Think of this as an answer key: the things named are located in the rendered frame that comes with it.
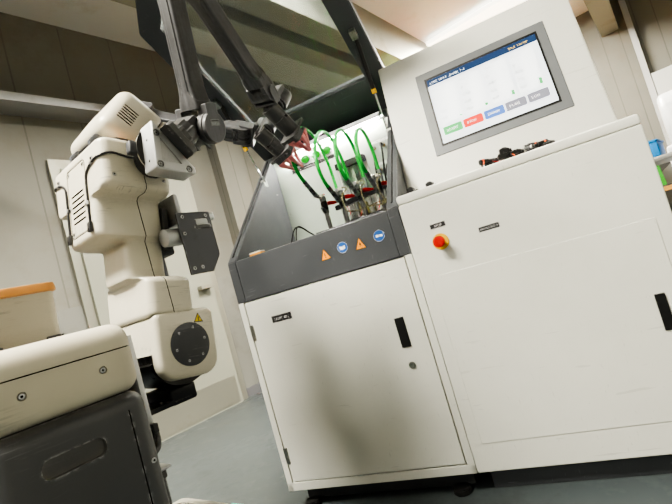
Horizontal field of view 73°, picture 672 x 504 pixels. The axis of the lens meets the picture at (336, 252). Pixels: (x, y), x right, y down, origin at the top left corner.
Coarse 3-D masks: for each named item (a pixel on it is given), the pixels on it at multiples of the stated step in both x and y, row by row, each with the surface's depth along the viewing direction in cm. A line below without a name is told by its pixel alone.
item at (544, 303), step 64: (576, 64) 151; (576, 128) 147; (640, 128) 121; (448, 192) 141; (512, 192) 134; (576, 192) 127; (640, 192) 122; (448, 256) 142; (512, 256) 134; (576, 256) 128; (640, 256) 122; (448, 320) 142; (512, 320) 135; (576, 320) 129; (640, 320) 123; (512, 384) 136; (576, 384) 130; (640, 384) 124; (512, 448) 137; (576, 448) 131; (640, 448) 125
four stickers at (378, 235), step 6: (378, 234) 150; (384, 234) 149; (354, 240) 153; (360, 240) 152; (378, 240) 150; (336, 246) 156; (342, 246) 155; (360, 246) 152; (366, 246) 152; (324, 252) 157; (342, 252) 155; (324, 258) 158
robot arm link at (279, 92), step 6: (282, 84) 147; (270, 90) 137; (276, 90) 140; (282, 90) 147; (288, 90) 148; (276, 96) 140; (282, 96) 146; (288, 96) 148; (252, 102) 142; (264, 102) 142; (270, 102) 141; (276, 102) 139; (282, 102) 146; (288, 102) 148
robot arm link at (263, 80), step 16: (192, 0) 114; (208, 0) 115; (208, 16) 117; (224, 16) 121; (224, 32) 121; (224, 48) 125; (240, 48) 126; (240, 64) 129; (256, 64) 133; (256, 80) 133; (256, 96) 138
